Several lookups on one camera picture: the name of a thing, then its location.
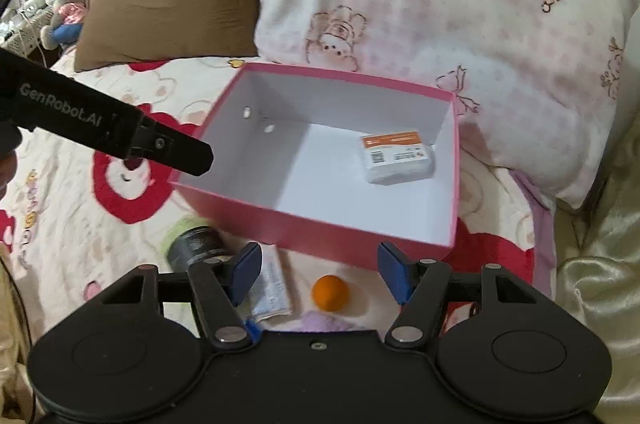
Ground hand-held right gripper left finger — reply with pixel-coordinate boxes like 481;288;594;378
89;242;263;351

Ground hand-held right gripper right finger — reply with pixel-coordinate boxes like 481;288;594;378
378;242;543;351

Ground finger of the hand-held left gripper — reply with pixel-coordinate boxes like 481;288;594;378
132;114;215;177

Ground blue wet wipes packet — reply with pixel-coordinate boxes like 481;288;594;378
247;244;293;324

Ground green yarn ball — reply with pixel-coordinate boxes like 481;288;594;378
166;216;231;272

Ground orange ball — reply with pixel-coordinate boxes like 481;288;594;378
312;275;350;311

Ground purple plush toy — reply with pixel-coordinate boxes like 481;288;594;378
295;310;371;333

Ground pink cardboard box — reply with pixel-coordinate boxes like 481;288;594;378
168;62;461;273

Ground white packet with orange label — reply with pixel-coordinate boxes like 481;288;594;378
360;130;435;185

